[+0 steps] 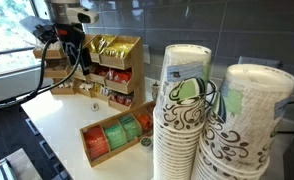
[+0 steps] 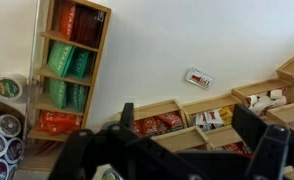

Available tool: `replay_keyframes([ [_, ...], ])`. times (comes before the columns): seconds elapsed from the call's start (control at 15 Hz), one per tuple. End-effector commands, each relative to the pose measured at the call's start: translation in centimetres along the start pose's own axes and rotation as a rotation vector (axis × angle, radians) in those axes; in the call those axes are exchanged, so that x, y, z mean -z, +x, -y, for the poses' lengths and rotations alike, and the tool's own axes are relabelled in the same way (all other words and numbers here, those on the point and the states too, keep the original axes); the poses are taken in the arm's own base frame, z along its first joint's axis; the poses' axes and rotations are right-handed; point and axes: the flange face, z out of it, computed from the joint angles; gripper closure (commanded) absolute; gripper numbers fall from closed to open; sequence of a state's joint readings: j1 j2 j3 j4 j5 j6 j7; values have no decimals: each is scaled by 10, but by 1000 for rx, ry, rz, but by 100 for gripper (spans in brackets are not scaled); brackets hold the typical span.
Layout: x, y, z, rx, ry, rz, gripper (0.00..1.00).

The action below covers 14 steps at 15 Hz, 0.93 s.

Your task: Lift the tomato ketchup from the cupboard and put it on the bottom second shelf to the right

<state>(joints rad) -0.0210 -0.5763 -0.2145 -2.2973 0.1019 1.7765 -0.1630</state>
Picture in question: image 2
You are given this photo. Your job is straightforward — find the wooden tiered condiment organizer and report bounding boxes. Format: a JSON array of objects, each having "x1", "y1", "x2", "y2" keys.
[{"x1": 115, "y1": 46, "x2": 294, "y2": 180}]

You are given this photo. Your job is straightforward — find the orange tea packets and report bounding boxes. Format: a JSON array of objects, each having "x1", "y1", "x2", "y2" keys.
[{"x1": 35, "y1": 110, "x2": 83, "y2": 136}]

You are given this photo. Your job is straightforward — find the white ketchup packet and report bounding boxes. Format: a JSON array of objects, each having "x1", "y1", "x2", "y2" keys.
[{"x1": 185, "y1": 67, "x2": 214, "y2": 90}]

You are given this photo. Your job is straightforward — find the brown lid coffee pod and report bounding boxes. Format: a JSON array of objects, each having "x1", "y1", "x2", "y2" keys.
[{"x1": 0, "y1": 114, "x2": 22, "y2": 138}]

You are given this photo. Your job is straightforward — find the green lid coffee pod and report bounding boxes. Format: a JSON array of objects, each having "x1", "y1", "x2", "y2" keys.
[{"x1": 0, "y1": 73, "x2": 28, "y2": 101}]

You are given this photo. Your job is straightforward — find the white creamer cups pile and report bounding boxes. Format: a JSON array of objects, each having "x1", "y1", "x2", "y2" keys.
[{"x1": 246, "y1": 89, "x2": 288, "y2": 116}]

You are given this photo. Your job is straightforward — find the red tea packets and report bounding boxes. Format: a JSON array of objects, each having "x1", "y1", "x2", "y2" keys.
[{"x1": 58, "y1": 0, "x2": 77, "y2": 40}]

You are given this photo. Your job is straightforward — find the wooden tea bag shelf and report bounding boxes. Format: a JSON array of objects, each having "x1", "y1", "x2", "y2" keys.
[{"x1": 26, "y1": 0, "x2": 112, "y2": 143}]

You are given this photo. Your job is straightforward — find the white ketchup packets pile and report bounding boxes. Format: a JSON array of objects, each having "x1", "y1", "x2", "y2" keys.
[{"x1": 190, "y1": 108, "x2": 225, "y2": 132}]

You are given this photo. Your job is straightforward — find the dark green tea packets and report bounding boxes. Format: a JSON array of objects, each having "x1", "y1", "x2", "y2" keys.
[
  {"x1": 66, "y1": 83, "x2": 89, "y2": 113},
  {"x1": 68, "y1": 48, "x2": 91, "y2": 79}
]

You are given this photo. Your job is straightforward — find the dark brown tea packets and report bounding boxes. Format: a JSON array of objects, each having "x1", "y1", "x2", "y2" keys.
[{"x1": 71, "y1": 4, "x2": 106, "y2": 49}]

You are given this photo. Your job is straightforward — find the red sauce packets pile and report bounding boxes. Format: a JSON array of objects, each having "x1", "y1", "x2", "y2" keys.
[
  {"x1": 223, "y1": 141, "x2": 252, "y2": 158},
  {"x1": 133, "y1": 112, "x2": 185, "y2": 137}
]

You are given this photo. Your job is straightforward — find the light green tea packets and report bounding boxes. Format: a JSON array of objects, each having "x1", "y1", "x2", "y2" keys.
[
  {"x1": 47, "y1": 78, "x2": 68, "y2": 109},
  {"x1": 47, "y1": 41, "x2": 75, "y2": 78}
]

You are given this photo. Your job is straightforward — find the coffee pod cups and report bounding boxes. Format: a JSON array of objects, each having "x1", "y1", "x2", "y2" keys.
[{"x1": 0, "y1": 99, "x2": 26, "y2": 134}]

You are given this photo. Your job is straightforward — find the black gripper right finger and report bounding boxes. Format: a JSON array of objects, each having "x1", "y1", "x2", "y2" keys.
[{"x1": 231, "y1": 103, "x2": 294, "y2": 180}]

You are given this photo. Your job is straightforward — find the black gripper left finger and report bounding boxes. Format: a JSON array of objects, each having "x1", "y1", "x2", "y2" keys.
[{"x1": 48, "y1": 102, "x2": 175, "y2": 180}]

